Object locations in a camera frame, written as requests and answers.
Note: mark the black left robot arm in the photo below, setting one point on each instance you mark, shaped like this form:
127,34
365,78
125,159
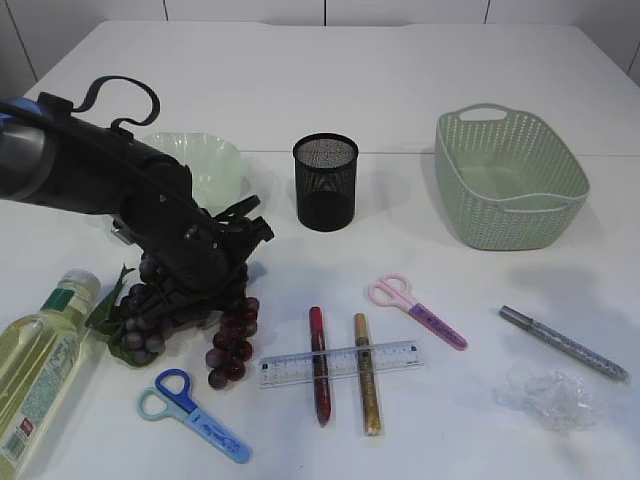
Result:
62,162

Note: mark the gold glitter marker pen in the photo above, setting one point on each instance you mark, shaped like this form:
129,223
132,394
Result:
372,422

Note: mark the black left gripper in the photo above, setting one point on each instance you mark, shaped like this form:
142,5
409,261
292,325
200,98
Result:
199,252

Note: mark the green woven plastic basket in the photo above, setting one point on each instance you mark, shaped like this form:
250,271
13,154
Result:
508,184

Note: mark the green wavy plate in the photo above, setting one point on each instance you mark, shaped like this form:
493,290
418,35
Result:
219,170

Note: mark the clear plastic ruler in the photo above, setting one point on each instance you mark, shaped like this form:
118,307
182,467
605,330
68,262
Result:
291,369

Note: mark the yellow drink bottle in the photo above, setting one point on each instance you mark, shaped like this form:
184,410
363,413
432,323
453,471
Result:
38,355

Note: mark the silver glitter marker pen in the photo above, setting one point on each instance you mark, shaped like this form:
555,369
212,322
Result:
564,344

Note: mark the clear plastic sheet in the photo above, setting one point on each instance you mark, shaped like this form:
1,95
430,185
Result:
557,402

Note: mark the purple artificial grape bunch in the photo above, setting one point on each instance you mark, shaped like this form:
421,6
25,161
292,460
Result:
139,341

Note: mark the blue scissors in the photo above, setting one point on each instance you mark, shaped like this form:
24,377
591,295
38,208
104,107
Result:
180,406

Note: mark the red glitter marker pen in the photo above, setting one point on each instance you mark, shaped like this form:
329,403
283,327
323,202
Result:
322,395

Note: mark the pink purple scissors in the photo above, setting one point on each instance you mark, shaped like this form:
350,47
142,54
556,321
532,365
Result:
394,290

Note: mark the black mesh pen holder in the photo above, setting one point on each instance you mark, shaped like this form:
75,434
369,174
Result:
325,181

